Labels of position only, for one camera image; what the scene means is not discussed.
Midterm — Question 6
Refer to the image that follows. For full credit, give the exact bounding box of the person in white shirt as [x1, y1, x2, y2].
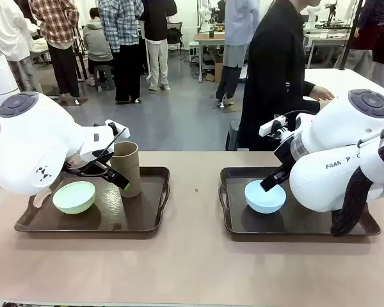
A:
[0, 0, 41, 93]

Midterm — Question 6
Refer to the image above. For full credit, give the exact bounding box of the brown topped lab table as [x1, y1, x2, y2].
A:
[193, 30, 227, 84]

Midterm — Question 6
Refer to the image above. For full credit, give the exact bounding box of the person in red plaid shirt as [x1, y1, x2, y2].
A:
[28, 0, 83, 106]

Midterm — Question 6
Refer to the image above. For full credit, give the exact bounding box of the black cable sleeve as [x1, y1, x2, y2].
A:
[330, 129, 384, 237]

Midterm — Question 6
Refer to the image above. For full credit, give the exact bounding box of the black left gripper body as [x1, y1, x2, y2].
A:
[63, 148, 116, 179]

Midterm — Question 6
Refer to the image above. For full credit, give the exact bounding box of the black office chair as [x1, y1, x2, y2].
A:
[166, 20, 183, 52]

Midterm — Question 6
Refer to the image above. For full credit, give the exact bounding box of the person's right hand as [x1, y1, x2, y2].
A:
[308, 86, 336, 102]

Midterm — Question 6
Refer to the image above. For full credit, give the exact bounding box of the black vertical pole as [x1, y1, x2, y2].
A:
[337, 0, 362, 71]

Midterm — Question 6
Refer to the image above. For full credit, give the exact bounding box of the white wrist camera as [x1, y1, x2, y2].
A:
[259, 116, 289, 139]
[104, 120, 121, 136]

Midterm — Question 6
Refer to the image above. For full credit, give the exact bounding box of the tall brown cup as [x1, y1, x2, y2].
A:
[110, 141, 141, 198]

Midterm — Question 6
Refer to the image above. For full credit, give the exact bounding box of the dark grey plastic stool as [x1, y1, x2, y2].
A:
[225, 120, 244, 151]

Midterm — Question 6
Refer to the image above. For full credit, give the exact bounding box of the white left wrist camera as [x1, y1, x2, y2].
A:
[104, 120, 121, 136]

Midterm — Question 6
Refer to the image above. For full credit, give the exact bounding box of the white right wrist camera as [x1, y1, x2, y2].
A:
[259, 116, 289, 139]

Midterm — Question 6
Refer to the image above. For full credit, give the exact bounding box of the person in black coat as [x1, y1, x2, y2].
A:
[236, 0, 321, 151]

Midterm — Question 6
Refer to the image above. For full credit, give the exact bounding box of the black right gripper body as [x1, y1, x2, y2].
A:
[273, 137, 297, 175]

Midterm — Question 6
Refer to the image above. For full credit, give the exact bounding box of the cardboard box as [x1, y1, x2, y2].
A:
[204, 59, 225, 84]

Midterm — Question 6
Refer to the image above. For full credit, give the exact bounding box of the pale green bowl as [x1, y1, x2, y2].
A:
[52, 181, 96, 215]

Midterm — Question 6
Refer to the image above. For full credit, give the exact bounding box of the white table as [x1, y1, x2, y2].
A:
[302, 67, 384, 106]

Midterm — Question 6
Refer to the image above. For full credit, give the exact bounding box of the white lab workbench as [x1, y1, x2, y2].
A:
[302, 19, 353, 70]

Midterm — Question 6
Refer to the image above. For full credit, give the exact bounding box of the thin black camera cable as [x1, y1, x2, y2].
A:
[283, 109, 323, 127]
[92, 127, 129, 161]

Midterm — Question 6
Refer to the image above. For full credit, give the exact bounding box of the seated person in grey hoodie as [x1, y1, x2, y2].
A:
[82, 6, 115, 87]

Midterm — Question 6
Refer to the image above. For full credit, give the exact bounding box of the person in blue plaid shirt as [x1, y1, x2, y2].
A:
[97, 0, 145, 105]

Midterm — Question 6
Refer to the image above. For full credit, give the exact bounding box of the dark brown serving tray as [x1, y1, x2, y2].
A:
[14, 166, 171, 240]
[218, 166, 382, 242]

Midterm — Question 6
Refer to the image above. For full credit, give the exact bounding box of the person in beige trousers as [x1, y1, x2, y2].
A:
[140, 0, 179, 92]

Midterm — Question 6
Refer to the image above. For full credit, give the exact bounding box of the pale blue bowl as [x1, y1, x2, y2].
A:
[244, 179, 288, 214]

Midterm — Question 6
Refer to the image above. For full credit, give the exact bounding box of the person in light blue shirt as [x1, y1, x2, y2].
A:
[214, 0, 260, 108]

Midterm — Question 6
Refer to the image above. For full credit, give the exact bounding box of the person in navy jacket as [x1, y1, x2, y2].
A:
[351, 0, 384, 74]

